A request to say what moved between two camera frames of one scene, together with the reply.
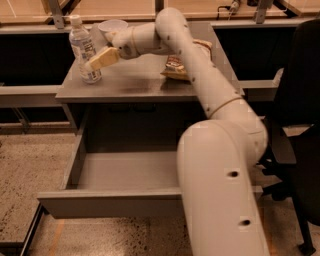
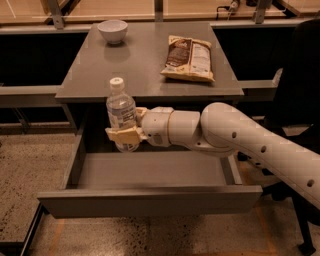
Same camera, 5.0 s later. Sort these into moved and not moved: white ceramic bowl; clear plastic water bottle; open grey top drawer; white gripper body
Moved: clear plastic water bottle; white gripper body
Not moved: open grey top drawer; white ceramic bowl
